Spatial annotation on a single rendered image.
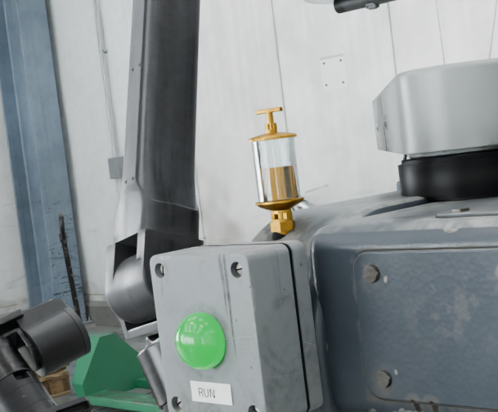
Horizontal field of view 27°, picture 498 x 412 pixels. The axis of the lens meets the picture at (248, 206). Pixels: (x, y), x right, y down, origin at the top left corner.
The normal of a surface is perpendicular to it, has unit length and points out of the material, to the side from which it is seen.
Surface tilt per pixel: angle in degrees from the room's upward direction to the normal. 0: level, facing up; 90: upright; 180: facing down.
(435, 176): 90
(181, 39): 78
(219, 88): 90
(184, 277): 90
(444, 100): 90
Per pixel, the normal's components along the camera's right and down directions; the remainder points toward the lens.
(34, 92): 0.72, -0.05
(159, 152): 0.54, -0.28
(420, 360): -0.69, 0.12
